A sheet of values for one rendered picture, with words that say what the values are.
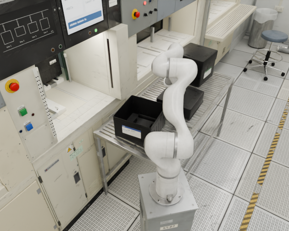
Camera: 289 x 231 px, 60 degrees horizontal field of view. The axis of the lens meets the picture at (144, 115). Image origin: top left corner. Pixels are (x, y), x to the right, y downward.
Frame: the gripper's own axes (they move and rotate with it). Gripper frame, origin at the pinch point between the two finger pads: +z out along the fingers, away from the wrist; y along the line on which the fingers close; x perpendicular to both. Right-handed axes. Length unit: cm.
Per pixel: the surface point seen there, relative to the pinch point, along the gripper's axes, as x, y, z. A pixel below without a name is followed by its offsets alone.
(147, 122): 30.6, 10.8, -14.2
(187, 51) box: -40.1, 15.2, 22.2
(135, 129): 38, 7, -37
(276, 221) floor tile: 68, -98, 57
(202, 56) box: -38.8, 0.9, 20.9
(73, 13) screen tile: -8, 41, -89
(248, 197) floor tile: 60, -73, 65
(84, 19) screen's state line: -9, 40, -80
